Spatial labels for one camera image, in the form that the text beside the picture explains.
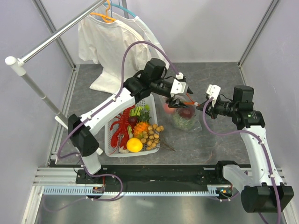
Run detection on pink peach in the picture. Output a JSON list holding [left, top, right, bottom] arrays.
[[163, 103, 176, 114]]

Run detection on clear orange-zipper zip bag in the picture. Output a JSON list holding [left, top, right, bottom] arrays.
[[159, 96, 202, 132]]

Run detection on green netted melon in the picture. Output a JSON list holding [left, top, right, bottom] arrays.
[[172, 113, 196, 131]]

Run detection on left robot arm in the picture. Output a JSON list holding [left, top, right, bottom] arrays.
[[68, 58, 192, 183]]

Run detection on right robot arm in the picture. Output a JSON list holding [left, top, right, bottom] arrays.
[[197, 84, 294, 214]]

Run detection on green leafy vegetable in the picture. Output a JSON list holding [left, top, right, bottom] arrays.
[[129, 105, 151, 123]]

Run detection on brown longan bunch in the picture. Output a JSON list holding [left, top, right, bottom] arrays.
[[141, 124, 175, 152]]

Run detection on red toy lobster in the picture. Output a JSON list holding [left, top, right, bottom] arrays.
[[110, 106, 135, 148]]

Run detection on yellow lemon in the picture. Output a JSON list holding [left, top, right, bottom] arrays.
[[126, 138, 143, 153]]

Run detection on white garlic bulb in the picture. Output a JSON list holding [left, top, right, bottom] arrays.
[[119, 147, 129, 154]]

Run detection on white t-shirt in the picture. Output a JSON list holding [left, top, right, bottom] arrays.
[[78, 5, 169, 94]]

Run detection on orange clothes hanger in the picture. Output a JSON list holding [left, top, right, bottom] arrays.
[[90, 0, 116, 23]]

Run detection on blue clothes hanger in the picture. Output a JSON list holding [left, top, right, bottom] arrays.
[[104, 0, 136, 19]]

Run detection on metal clothes rack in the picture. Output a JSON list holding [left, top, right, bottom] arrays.
[[4, 0, 107, 133]]

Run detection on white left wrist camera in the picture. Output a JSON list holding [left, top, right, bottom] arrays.
[[170, 72, 188, 97]]

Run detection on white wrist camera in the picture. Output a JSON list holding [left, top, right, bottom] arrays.
[[170, 72, 188, 97], [206, 84, 221, 100]]

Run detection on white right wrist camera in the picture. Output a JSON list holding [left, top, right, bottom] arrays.
[[206, 84, 221, 100]]

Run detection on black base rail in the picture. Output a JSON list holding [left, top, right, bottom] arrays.
[[76, 164, 242, 191]]

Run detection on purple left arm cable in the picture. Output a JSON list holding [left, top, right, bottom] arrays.
[[42, 41, 185, 212]]

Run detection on blue-grey cable duct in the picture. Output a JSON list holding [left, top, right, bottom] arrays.
[[43, 186, 219, 196]]

